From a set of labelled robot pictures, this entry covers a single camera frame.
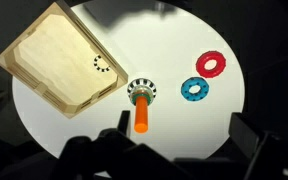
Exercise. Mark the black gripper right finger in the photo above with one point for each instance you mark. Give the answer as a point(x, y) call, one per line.
point(245, 131)

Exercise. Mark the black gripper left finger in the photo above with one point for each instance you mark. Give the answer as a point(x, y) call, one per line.
point(124, 122)

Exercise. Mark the light wooden tray box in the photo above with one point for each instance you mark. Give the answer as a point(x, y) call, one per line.
point(50, 60)

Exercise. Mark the orange stacker peg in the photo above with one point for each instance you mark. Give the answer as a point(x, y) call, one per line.
point(141, 115)

